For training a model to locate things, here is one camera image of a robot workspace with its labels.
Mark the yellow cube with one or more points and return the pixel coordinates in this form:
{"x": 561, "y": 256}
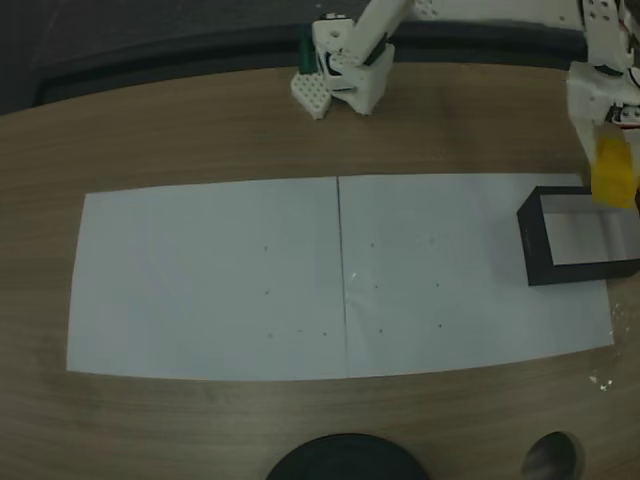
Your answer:
{"x": 614, "y": 172}

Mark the dark brown open box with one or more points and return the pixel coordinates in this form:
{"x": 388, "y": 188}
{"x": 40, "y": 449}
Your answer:
{"x": 537, "y": 245}

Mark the white paper sheet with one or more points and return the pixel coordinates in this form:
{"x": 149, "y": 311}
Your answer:
{"x": 450, "y": 310}
{"x": 200, "y": 280}

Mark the green table clamp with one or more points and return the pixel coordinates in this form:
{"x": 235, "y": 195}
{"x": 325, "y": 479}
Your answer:
{"x": 307, "y": 52}

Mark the black round stand base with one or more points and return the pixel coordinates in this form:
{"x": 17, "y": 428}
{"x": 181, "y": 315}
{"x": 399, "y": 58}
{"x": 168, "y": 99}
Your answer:
{"x": 345, "y": 460}

